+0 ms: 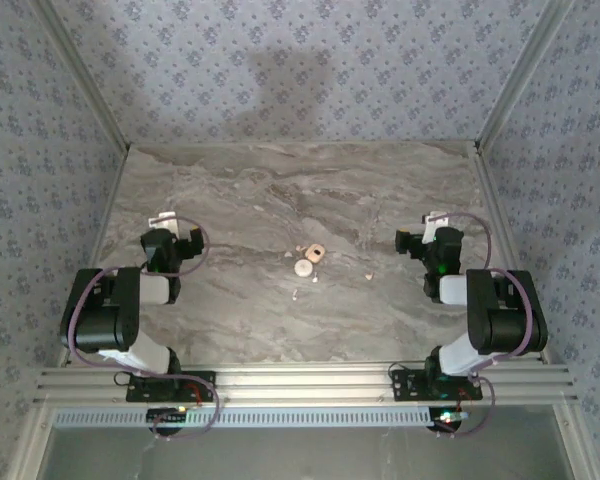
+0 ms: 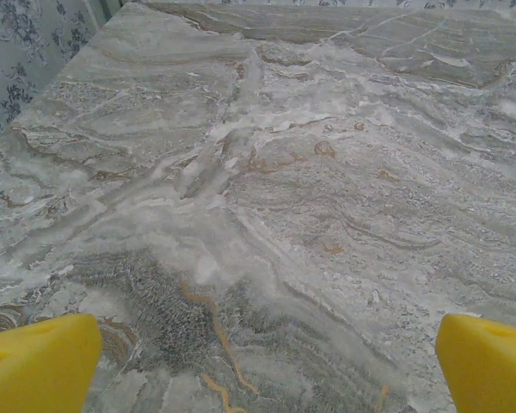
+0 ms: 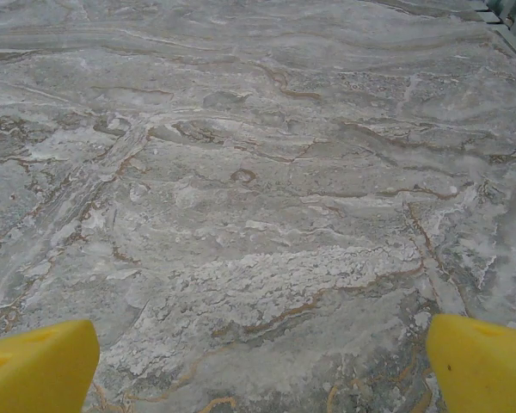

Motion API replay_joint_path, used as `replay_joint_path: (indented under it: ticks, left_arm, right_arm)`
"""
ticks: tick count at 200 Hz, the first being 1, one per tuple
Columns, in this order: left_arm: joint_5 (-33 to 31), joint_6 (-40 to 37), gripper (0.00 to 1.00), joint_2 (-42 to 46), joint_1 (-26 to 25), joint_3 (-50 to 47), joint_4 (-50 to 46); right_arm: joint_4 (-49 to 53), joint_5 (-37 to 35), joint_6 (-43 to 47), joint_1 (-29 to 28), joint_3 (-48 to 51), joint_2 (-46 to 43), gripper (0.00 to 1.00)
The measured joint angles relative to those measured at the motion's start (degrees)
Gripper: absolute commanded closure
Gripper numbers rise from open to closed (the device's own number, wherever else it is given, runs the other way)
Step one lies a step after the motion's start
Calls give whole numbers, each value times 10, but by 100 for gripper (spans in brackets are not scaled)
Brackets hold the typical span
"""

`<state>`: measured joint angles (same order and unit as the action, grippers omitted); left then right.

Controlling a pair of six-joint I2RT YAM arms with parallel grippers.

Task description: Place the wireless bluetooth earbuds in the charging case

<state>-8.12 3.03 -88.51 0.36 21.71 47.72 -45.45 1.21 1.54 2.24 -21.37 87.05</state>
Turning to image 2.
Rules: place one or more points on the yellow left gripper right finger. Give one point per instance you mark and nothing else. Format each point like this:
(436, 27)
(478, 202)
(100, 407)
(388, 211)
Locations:
(490, 374)

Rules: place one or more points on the aluminium frame post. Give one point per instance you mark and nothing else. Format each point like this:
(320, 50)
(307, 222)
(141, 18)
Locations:
(109, 6)

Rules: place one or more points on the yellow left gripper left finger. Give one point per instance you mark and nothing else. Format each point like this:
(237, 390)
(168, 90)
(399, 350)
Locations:
(34, 370)

